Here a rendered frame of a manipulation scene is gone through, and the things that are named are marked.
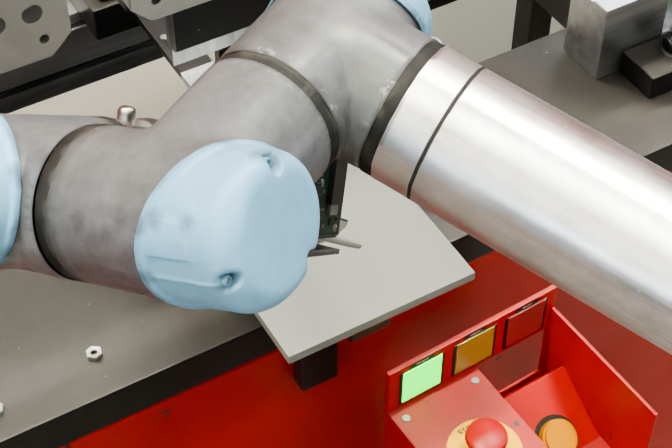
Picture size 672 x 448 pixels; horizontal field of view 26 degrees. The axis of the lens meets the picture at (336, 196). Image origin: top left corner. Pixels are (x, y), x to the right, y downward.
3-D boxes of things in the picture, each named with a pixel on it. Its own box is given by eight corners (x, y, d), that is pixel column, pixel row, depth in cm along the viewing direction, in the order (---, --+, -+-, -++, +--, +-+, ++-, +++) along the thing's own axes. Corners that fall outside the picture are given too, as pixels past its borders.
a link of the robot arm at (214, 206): (338, 64, 65) (153, 46, 71) (197, 223, 58) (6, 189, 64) (382, 200, 69) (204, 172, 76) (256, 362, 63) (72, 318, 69)
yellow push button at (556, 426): (545, 465, 145) (555, 464, 143) (527, 430, 145) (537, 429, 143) (574, 447, 146) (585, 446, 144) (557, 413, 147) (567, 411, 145)
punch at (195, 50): (178, 72, 128) (169, -14, 121) (168, 59, 129) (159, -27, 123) (278, 35, 132) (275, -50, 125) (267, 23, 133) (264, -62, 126)
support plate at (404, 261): (288, 365, 117) (288, 357, 116) (150, 165, 133) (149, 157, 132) (475, 279, 123) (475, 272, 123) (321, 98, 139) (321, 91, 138)
